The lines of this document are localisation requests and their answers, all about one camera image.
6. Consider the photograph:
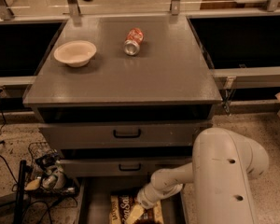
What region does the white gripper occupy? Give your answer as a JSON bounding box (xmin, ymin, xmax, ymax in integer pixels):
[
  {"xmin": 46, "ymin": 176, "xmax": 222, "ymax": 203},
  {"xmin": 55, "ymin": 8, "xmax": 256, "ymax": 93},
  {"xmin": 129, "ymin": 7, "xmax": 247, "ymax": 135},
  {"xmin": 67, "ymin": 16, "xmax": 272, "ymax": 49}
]
[{"xmin": 125, "ymin": 183, "xmax": 163, "ymax": 224}]

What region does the brown sea salt chip bag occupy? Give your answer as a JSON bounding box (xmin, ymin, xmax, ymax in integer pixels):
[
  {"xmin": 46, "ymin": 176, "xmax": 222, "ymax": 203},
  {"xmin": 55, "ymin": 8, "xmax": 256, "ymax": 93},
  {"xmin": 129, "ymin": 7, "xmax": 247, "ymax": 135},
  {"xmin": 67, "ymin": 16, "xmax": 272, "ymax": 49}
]
[{"xmin": 109, "ymin": 194, "xmax": 164, "ymax": 224}]

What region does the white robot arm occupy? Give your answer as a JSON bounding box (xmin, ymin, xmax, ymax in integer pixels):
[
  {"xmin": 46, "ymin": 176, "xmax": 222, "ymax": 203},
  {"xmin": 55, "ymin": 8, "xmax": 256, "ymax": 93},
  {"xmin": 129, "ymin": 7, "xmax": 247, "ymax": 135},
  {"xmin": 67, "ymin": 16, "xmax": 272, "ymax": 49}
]
[{"xmin": 125, "ymin": 128, "xmax": 269, "ymax": 224}]

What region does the grey middle drawer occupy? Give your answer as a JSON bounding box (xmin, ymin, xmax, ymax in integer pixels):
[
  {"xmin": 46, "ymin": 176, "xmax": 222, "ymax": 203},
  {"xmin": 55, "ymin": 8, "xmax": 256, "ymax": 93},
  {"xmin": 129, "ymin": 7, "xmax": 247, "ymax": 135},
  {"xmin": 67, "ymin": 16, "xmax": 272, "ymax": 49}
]
[{"xmin": 61, "ymin": 156, "xmax": 191, "ymax": 177}]

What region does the grey open bottom drawer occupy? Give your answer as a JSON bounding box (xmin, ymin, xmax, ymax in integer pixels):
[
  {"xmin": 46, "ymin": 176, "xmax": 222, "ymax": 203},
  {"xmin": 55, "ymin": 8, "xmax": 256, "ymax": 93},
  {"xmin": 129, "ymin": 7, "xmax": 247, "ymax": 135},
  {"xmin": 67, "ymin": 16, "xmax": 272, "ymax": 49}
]
[{"xmin": 76, "ymin": 175, "xmax": 189, "ymax": 224}]

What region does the grey top drawer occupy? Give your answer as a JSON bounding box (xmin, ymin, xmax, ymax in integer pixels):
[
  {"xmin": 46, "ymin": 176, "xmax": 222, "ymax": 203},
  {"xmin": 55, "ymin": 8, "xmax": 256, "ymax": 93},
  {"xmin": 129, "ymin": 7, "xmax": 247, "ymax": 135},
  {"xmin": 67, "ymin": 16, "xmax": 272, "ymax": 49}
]
[{"xmin": 39, "ymin": 121, "xmax": 212, "ymax": 149}]

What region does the grey drawer cabinet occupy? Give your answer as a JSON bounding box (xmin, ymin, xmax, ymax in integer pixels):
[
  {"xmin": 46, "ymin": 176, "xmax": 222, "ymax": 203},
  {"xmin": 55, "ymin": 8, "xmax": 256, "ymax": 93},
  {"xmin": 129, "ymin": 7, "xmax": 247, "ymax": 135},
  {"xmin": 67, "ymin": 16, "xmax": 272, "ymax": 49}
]
[{"xmin": 22, "ymin": 14, "xmax": 223, "ymax": 182}]

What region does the black pole stand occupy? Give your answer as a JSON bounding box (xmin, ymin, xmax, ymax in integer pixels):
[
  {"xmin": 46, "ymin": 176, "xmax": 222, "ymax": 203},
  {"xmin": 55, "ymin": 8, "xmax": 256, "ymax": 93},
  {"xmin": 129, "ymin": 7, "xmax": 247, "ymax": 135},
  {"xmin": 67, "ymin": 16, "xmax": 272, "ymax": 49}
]
[{"xmin": 13, "ymin": 160, "xmax": 26, "ymax": 224}]

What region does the white paper bowl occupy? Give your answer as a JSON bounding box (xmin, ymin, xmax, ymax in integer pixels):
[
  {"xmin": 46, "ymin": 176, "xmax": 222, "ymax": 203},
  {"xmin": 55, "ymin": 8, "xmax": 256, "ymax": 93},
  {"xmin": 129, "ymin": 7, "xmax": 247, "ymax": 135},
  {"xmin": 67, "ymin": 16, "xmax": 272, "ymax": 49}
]
[{"xmin": 54, "ymin": 40, "xmax": 97, "ymax": 67}]

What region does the red soda can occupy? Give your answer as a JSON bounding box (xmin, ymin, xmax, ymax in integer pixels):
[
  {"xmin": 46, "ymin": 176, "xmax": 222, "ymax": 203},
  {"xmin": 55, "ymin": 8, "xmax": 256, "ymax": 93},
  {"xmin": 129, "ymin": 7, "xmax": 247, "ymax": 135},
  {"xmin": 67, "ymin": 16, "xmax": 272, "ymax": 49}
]
[{"xmin": 123, "ymin": 28, "xmax": 144, "ymax": 56}]

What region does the wire basket with items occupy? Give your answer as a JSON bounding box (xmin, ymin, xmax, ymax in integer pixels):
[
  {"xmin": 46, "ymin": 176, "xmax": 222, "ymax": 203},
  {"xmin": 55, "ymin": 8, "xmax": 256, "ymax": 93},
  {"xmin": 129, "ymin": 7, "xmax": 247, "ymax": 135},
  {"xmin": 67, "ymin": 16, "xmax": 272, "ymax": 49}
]
[{"xmin": 24, "ymin": 142, "xmax": 77, "ymax": 196}]

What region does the black cable on floor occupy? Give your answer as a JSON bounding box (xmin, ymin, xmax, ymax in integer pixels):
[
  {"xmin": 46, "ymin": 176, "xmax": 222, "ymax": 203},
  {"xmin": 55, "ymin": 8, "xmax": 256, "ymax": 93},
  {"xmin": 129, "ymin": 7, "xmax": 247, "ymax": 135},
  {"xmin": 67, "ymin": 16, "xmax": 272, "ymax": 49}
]
[{"xmin": 0, "ymin": 109, "xmax": 20, "ymax": 185}]

